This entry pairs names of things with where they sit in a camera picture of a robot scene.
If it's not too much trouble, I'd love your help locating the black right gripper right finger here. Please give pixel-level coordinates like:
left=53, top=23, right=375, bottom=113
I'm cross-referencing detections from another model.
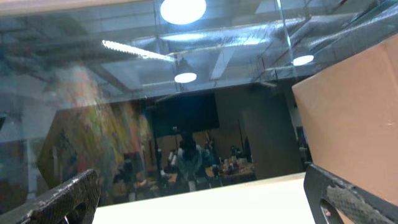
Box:
left=303, top=164, right=397, bottom=223

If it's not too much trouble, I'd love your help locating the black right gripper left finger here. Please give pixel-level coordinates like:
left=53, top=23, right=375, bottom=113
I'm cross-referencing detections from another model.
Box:
left=1, top=169, right=101, bottom=224

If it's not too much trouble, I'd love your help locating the brown cardboard panel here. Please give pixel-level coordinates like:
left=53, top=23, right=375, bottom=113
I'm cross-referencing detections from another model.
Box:
left=292, top=36, right=397, bottom=206

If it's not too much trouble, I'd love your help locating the person in dark clothes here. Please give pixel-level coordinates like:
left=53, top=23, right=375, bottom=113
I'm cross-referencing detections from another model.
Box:
left=177, top=131, right=207, bottom=192

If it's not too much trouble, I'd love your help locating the small round ceiling lamp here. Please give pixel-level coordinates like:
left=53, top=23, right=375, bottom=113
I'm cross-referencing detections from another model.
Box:
left=292, top=55, right=314, bottom=66

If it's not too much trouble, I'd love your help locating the long fluorescent light strip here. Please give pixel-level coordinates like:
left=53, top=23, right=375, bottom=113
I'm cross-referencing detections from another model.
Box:
left=101, top=40, right=175, bottom=62

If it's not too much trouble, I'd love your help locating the pendant ceiling lamp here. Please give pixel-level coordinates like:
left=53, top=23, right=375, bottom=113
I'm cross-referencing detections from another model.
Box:
left=174, top=58, right=197, bottom=83

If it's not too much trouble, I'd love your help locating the colourful wall mural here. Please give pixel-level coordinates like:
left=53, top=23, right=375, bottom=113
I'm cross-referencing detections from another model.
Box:
left=36, top=67, right=156, bottom=200

